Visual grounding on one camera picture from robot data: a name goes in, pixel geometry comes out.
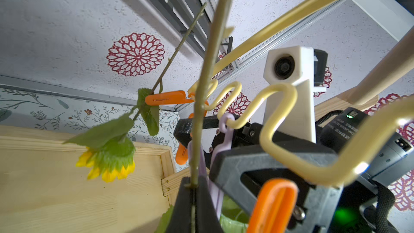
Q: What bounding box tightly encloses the dark slotted wall shelf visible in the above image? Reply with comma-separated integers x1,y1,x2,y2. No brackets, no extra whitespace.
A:
149,0,213,58

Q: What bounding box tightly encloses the purple clothespin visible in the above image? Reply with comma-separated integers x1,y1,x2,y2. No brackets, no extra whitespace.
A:
208,113,235,220

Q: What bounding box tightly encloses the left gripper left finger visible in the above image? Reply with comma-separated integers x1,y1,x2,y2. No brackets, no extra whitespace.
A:
166,177,194,233

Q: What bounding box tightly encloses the red artificial flower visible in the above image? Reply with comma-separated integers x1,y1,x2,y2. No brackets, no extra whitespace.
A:
190,0,232,233

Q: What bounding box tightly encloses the orange clothespin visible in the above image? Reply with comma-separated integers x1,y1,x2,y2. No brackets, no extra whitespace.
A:
173,113,194,166
247,179,299,233
145,90,194,106

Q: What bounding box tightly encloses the yellow artificial flower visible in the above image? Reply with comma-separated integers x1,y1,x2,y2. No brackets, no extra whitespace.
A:
63,3,207,183

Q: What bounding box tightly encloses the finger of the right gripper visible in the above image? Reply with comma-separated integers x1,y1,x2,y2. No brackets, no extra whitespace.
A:
172,114,240,148

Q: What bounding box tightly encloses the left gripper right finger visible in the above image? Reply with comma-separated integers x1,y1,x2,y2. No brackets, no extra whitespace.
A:
194,176,223,233

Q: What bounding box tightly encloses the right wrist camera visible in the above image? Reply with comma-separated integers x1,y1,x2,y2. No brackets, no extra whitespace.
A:
262,46,329,143

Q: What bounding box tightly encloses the wooden clothes rack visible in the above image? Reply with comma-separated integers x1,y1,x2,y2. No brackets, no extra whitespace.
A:
0,25,414,233

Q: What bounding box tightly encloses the orange clothespin at end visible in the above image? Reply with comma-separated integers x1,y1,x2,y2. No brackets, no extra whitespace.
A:
145,90,194,106

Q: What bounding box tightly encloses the yellow wavy clothes hanger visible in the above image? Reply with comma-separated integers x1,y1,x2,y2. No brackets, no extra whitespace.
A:
187,0,414,188

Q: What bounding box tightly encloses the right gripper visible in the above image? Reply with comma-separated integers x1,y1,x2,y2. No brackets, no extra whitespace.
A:
209,106,414,233

